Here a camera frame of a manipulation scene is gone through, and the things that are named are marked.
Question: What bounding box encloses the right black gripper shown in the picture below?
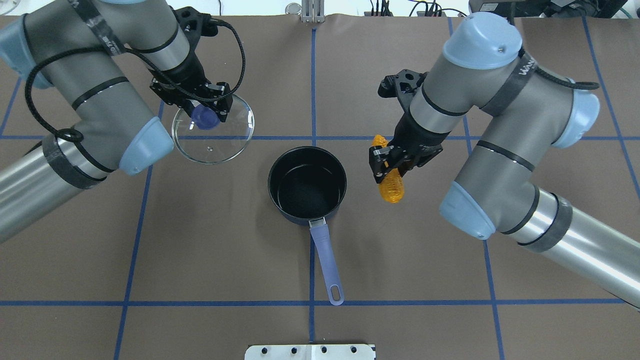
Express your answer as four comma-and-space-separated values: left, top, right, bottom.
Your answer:
368, 115, 444, 184

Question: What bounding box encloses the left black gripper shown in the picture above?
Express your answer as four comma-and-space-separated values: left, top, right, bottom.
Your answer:
150, 70, 233, 123

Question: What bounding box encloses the glass pot lid blue knob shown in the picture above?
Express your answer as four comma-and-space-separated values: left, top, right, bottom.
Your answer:
171, 92, 255, 165

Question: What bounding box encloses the yellow corn cob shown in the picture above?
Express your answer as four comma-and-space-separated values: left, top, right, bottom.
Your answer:
371, 134, 405, 204

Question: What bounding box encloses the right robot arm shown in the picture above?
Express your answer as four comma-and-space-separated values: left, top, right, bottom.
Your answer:
368, 12, 640, 308

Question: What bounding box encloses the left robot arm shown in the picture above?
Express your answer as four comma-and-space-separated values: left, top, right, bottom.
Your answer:
1, 0, 236, 242

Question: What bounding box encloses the blue saucepan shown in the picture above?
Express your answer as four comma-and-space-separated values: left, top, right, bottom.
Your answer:
267, 146, 347, 306

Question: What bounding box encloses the aluminium frame post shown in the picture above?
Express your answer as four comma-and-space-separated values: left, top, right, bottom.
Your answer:
300, 0, 326, 23

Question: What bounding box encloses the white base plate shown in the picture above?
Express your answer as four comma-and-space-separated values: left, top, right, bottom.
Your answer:
244, 344, 377, 360

